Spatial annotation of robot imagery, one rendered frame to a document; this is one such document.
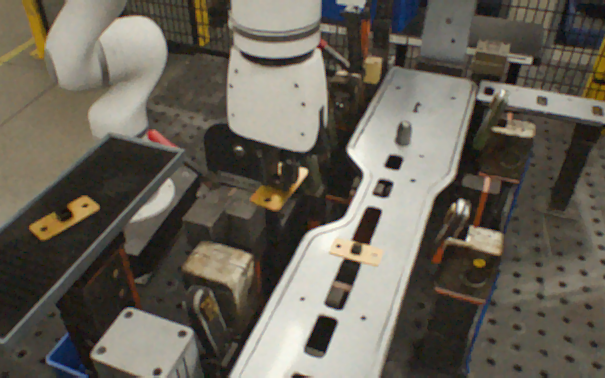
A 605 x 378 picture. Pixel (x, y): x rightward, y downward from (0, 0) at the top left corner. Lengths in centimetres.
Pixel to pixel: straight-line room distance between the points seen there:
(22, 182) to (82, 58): 190
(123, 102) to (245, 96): 64
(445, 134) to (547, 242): 42
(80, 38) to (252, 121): 54
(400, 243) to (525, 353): 41
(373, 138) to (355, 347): 51
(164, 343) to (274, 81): 32
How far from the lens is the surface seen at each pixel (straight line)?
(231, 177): 91
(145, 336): 67
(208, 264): 77
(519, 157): 119
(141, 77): 116
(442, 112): 127
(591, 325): 133
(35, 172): 297
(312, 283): 84
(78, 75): 110
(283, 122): 56
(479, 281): 93
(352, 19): 118
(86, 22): 104
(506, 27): 167
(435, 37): 146
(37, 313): 67
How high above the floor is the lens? 164
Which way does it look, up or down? 40 degrees down
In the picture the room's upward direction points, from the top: straight up
